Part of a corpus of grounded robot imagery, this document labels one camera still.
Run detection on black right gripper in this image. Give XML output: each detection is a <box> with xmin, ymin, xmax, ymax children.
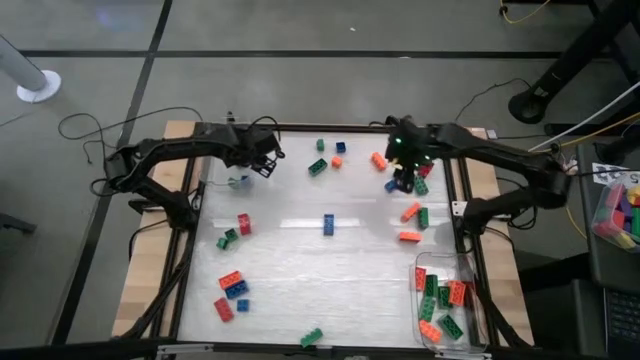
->
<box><xmin>383</xmin><ymin>114</ymin><xmax>442</xmax><ymax>196</ymax></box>

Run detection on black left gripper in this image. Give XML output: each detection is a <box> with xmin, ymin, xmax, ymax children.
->
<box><xmin>219</xmin><ymin>123</ymin><xmax>287</xmax><ymax>180</ymax></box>

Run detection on clear box of colourful blocks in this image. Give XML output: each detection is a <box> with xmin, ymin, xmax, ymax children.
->
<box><xmin>590</xmin><ymin>178</ymin><xmax>640</xmax><ymax>253</ymax></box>

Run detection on clear plastic bin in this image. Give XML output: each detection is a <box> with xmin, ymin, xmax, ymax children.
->
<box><xmin>198</xmin><ymin>122</ymin><xmax>259</xmax><ymax>194</ymax></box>
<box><xmin>409</xmin><ymin>251</ymin><xmax>489</xmax><ymax>354</ymax></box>

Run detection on wooden table side board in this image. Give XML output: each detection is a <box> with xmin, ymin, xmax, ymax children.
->
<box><xmin>457</xmin><ymin>127</ymin><xmax>535</xmax><ymax>346</ymax></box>
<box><xmin>112</xmin><ymin>119</ymin><xmax>197</xmax><ymax>337</ymax></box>

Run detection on black floor stand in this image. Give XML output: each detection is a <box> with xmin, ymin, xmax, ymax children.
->
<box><xmin>507</xmin><ymin>0</ymin><xmax>640</xmax><ymax>126</ymax></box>

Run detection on silver aluminium extrusion bar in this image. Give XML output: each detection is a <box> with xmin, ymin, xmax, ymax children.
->
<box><xmin>157</xmin><ymin>342</ymin><xmax>215</xmax><ymax>357</ymax></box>
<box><xmin>433</xmin><ymin>349</ymin><xmax>494</xmax><ymax>360</ymax></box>

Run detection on white printed paper sheet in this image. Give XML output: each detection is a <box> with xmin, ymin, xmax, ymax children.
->
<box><xmin>591</xmin><ymin>162</ymin><xmax>640</xmax><ymax>187</ymax></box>

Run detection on dark grey side table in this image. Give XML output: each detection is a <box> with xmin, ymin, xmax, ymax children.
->
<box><xmin>576</xmin><ymin>142</ymin><xmax>640</xmax><ymax>360</ymax></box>

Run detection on white tower fan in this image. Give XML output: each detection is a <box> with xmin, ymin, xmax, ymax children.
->
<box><xmin>0</xmin><ymin>33</ymin><xmax>63</xmax><ymax>105</ymax></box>

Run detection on black keyboard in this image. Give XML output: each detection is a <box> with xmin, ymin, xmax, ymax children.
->
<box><xmin>603</xmin><ymin>287</ymin><xmax>640</xmax><ymax>347</ymax></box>

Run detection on black floor cable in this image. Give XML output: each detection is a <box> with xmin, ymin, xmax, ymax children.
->
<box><xmin>58</xmin><ymin>105</ymin><xmax>205</xmax><ymax>166</ymax></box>
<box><xmin>453</xmin><ymin>77</ymin><xmax>532</xmax><ymax>124</ymax></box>

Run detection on black cable bundle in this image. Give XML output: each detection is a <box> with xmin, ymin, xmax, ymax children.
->
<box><xmin>469</xmin><ymin>272</ymin><xmax>534</xmax><ymax>349</ymax></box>
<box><xmin>119</xmin><ymin>219</ymin><xmax>204</xmax><ymax>344</ymax></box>

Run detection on white cable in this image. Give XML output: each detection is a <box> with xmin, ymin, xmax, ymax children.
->
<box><xmin>528</xmin><ymin>79</ymin><xmax>640</xmax><ymax>152</ymax></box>

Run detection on yellow floor cable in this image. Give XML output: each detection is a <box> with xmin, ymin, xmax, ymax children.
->
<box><xmin>549</xmin><ymin>112</ymin><xmax>640</xmax><ymax>151</ymax></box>
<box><xmin>499</xmin><ymin>0</ymin><xmax>552</xmax><ymax>25</ymax></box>

